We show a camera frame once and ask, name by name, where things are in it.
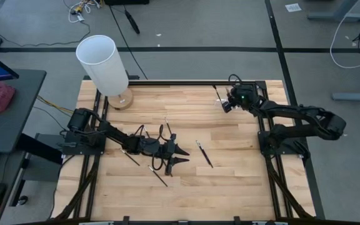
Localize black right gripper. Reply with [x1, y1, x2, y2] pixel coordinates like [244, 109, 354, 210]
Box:
[222, 84, 262, 114]

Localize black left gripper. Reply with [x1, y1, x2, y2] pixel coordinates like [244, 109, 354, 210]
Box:
[131, 134, 190, 176]

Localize black round-head makeup brush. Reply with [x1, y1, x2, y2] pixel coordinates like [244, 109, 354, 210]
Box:
[212, 84, 223, 104]

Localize clear acrylic brush holder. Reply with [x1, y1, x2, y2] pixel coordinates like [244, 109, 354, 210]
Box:
[214, 97, 246, 111]

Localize white paper sheet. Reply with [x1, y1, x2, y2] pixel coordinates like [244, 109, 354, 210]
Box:
[285, 2, 303, 13]

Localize white shade wooden base lamp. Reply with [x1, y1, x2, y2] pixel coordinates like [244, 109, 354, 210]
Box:
[75, 34, 134, 111]

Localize grey desk foot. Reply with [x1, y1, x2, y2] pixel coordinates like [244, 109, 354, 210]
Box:
[331, 91, 360, 103]
[307, 0, 360, 23]

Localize black desk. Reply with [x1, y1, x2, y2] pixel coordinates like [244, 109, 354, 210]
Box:
[0, 69, 64, 225]

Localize black aluminium table frame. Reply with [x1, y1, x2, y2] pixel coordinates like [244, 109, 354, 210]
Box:
[51, 79, 326, 225]

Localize white floor cable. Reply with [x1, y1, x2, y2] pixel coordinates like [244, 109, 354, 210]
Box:
[329, 12, 360, 69]

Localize black floor cable with plug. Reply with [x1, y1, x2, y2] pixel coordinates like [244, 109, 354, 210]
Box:
[109, 4, 149, 81]

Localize white yellow cable bundle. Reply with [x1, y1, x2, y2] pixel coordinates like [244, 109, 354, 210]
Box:
[67, 0, 102, 23]

